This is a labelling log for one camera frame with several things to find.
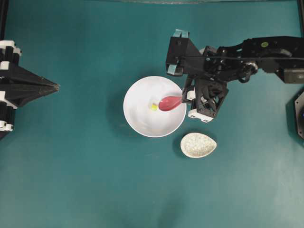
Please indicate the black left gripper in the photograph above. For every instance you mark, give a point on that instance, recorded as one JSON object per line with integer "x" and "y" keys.
{"x": 12, "y": 95}

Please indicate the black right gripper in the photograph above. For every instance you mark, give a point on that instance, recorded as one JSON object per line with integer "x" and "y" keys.
{"x": 205, "y": 98}

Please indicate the pink ceramic spoon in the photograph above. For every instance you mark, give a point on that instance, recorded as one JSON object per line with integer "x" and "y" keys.
{"x": 169, "y": 103}

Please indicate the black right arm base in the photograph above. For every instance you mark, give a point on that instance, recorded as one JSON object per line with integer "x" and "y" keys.
{"x": 295, "y": 116}

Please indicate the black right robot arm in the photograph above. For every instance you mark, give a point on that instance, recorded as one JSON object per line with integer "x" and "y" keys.
{"x": 209, "y": 72}

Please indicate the yellow hexagonal prism block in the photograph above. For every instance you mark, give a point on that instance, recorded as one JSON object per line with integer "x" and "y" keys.
{"x": 153, "y": 107}

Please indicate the speckled white spoon rest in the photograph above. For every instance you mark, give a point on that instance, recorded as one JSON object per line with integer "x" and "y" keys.
{"x": 197, "y": 145}

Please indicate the white round bowl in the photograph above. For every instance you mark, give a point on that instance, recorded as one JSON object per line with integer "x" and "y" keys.
{"x": 138, "y": 99}

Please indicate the black camera mount with teal tabs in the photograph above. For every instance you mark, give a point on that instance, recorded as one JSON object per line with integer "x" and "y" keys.
{"x": 183, "y": 57}

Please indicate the black left frame post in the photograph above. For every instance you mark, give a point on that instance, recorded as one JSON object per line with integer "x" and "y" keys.
{"x": 4, "y": 5}

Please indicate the black frame post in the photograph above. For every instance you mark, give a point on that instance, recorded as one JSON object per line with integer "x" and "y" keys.
{"x": 4, "y": 5}
{"x": 301, "y": 15}

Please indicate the black right frame post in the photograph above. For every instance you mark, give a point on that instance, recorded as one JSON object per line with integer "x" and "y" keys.
{"x": 301, "y": 15}

